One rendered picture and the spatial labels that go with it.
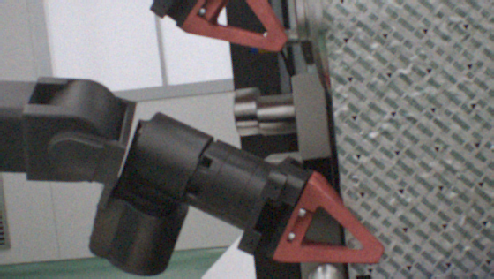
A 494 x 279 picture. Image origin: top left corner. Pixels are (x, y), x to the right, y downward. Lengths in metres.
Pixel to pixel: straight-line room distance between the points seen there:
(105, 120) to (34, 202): 6.11
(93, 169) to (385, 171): 0.22
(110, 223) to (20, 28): 6.02
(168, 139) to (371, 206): 0.16
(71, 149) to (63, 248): 6.11
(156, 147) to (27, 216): 6.14
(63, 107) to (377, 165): 0.24
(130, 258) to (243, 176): 0.12
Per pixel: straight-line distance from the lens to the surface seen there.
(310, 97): 0.88
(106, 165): 0.79
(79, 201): 6.80
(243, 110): 0.89
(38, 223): 6.92
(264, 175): 0.80
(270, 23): 0.84
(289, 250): 0.80
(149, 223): 0.83
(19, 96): 0.82
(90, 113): 0.79
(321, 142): 0.88
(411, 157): 0.80
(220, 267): 1.67
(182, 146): 0.80
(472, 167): 0.80
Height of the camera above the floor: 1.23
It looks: 5 degrees down
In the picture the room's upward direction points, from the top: 6 degrees counter-clockwise
